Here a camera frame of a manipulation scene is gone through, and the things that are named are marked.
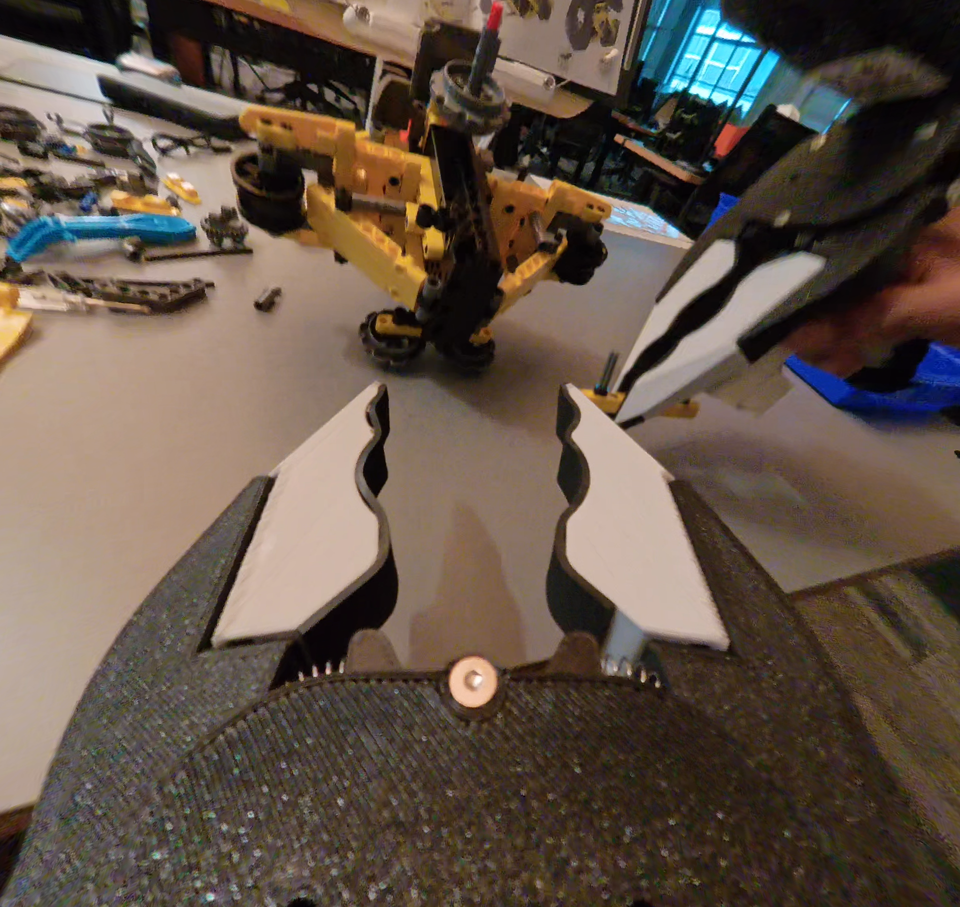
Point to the yellow toy brick vehicle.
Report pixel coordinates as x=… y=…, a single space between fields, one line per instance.
x=375 y=194

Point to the yellow brick beam with pins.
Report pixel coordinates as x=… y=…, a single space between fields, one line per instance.
x=609 y=397

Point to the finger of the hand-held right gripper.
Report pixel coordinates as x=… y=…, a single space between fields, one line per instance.
x=686 y=288
x=720 y=337

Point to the dark flat tray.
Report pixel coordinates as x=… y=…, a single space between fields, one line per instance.
x=172 y=108

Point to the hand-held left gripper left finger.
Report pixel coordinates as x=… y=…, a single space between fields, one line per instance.
x=300 y=547

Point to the pile of loose brick parts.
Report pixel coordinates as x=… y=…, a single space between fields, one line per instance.
x=112 y=288

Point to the blue plastic bin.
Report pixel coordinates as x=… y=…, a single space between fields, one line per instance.
x=900 y=397

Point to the white flat base plate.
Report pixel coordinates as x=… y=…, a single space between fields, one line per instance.
x=52 y=59

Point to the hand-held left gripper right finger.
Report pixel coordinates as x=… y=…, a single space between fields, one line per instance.
x=637 y=547

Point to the wooden workbench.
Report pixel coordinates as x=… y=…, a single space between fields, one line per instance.
x=315 y=18

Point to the person's right hand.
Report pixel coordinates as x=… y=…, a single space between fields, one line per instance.
x=930 y=292

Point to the yellow brick plate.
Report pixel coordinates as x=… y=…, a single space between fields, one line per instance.
x=11 y=326

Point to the blue curved brick piece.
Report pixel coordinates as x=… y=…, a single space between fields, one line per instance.
x=97 y=230

